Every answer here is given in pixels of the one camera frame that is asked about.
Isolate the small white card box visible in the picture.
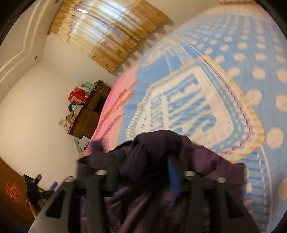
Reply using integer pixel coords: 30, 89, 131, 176
58, 119, 70, 131

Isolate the pink knitted blanket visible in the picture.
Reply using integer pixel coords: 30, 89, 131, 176
90, 60, 140, 152

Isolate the brown wooden wardrobe door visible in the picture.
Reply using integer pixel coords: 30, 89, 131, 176
1, 160, 35, 230

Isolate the white paper bag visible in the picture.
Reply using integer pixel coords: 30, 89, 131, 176
73, 136, 90, 153

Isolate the blue polka dot bed sheet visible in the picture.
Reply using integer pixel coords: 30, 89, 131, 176
116, 4, 286, 232

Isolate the dark wooden desk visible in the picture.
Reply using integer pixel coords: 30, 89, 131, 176
68, 80, 111, 139

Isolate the red gift box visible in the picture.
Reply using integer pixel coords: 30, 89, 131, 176
68, 89, 87, 104

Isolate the purple padded hooded jacket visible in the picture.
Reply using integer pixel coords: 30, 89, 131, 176
77, 130, 245, 232

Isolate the beige patterned window curtain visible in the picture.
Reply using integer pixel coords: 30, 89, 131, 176
49, 0, 169, 73

